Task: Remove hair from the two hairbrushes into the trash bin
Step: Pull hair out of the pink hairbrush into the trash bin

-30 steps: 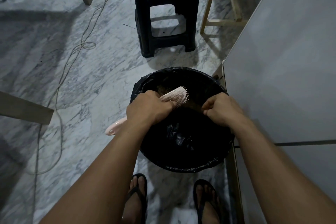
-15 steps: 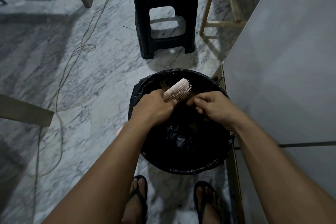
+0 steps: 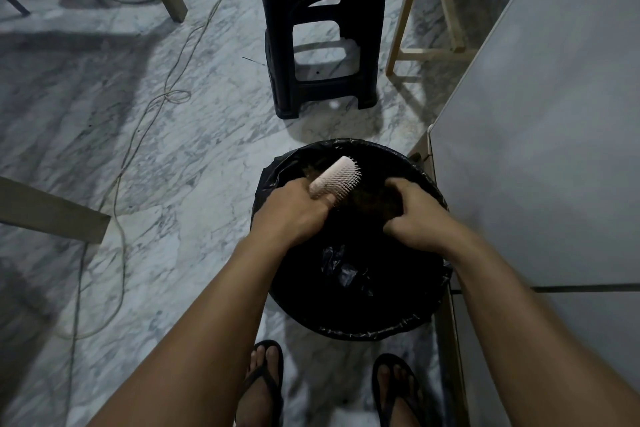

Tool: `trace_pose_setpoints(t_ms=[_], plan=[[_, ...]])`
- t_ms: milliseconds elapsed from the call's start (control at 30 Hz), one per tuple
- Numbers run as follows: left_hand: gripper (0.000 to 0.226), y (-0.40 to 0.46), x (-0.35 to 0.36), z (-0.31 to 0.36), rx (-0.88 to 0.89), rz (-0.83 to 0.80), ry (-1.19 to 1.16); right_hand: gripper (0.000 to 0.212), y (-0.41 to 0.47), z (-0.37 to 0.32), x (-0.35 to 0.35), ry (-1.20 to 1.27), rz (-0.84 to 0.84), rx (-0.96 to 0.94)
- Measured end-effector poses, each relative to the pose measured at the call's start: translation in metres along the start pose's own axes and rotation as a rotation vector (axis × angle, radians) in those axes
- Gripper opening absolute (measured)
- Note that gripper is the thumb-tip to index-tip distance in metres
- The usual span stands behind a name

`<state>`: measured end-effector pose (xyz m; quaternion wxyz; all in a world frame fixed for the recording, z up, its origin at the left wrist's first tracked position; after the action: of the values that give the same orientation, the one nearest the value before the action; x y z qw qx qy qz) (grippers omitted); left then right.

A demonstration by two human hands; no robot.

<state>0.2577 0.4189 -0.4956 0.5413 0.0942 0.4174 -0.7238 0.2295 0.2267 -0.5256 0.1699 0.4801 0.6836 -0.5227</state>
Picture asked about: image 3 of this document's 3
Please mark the person's left leg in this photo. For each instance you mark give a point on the person's left leg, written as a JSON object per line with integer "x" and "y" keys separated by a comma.
{"x": 257, "y": 391}

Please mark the pink hairbrush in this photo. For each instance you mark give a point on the pink hairbrush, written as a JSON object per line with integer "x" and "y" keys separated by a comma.
{"x": 335, "y": 174}

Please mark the person's left forearm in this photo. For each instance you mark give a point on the person's left forearm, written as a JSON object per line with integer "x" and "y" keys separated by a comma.
{"x": 210, "y": 341}

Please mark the brown hair clump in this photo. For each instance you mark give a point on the brown hair clump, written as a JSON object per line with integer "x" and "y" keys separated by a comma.
{"x": 370, "y": 199}

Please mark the person's left hand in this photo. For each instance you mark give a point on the person's left hand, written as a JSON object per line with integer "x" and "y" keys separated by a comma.
{"x": 285, "y": 214}

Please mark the person's leg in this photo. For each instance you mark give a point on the person's leg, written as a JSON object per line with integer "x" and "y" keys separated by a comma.
{"x": 257, "y": 391}
{"x": 402, "y": 406}

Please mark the black flip-flop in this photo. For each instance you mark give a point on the black flip-flop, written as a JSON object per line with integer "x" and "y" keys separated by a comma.
{"x": 272, "y": 381}
{"x": 386, "y": 401}

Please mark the person's right leg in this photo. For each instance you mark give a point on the person's right leg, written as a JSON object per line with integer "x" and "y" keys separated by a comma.
{"x": 402, "y": 406}

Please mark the person's right hand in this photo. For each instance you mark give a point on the person's right hand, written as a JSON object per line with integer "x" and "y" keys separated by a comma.
{"x": 430, "y": 226}

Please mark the person's right forearm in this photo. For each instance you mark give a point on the person's right forearm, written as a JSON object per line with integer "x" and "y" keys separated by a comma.
{"x": 525, "y": 341}

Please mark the white folding table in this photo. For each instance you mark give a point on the white folding table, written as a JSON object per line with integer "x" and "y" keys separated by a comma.
{"x": 550, "y": 141}

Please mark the light wooden table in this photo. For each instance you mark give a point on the light wooden table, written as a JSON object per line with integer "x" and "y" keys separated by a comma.
{"x": 435, "y": 55}

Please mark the black bagged trash bin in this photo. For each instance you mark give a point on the black bagged trash bin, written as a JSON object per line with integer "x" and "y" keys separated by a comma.
{"x": 360, "y": 301}

